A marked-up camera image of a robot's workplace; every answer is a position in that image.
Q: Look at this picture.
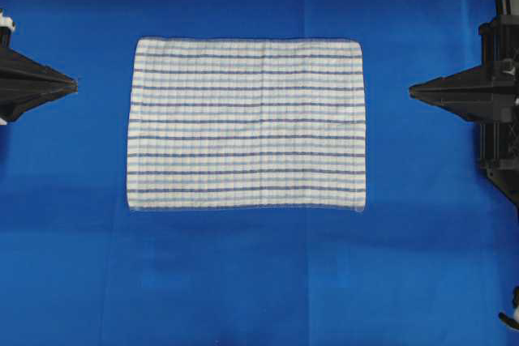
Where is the black white clip object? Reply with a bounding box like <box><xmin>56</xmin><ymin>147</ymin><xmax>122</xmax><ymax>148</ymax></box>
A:
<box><xmin>498</xmin><ymin>286</ymin><xmax>519</xmax><ymax>331</ymax></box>

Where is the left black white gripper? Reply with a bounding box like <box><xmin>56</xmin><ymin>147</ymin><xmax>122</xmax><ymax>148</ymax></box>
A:
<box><xmin>1</xmin><ymin>10</ymin><xmax>78</xmax><ymax>125</ymax></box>

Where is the blue table cloth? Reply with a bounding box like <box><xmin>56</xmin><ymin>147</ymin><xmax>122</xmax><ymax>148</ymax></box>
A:
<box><xmin>1</xmin><ymin>0</ymin><xmax>518</xmax><ymax>345</ymax></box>

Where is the blue white striped towel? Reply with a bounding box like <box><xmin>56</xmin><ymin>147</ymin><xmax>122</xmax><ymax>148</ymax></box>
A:
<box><xmin>127</xmin><ymin>37</ymin><xmax>367</xmax><ymax>211</ymax></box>

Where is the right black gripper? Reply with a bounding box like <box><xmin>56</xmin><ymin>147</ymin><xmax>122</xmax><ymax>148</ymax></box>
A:
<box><xmin>408</xmin><ymin>15</ymin><xmax>519</xmax><ymax>173</ymax></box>

